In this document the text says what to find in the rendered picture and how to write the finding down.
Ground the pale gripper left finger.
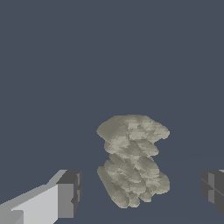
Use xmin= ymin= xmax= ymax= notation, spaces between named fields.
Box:
xmin=0 ymin=169 xmax=83 ymax=224

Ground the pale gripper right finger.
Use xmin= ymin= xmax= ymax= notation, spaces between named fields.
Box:
xmin=200 ymin=169 xmax=224 ymax=216

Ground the lumpy beige rock-like object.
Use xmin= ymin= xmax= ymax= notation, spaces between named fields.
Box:
xmin=95 ymin=114 xmax=172 ymax=209

